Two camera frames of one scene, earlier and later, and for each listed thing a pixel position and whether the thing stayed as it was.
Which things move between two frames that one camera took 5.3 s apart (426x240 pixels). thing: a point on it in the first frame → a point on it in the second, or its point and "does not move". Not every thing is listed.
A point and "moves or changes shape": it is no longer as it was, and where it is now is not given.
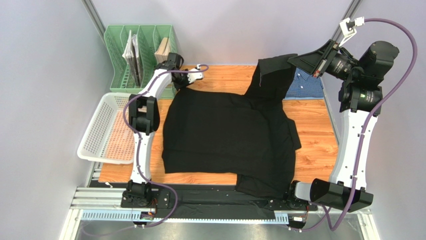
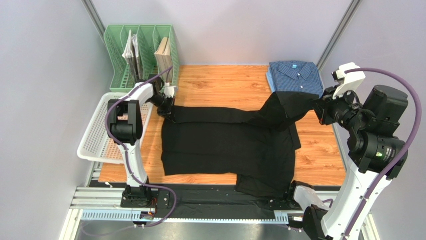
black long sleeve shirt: x=251 y=134 moves or changes shape
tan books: x=164 y=51 does not move
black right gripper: x=323 y=60 → x=321 y=108
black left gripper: x=178 y=87 → x=168 y=110
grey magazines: x=131 y=54 does not move
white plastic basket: x=108 y=138 does not move
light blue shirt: x=304 y=98 → x=270 y=82
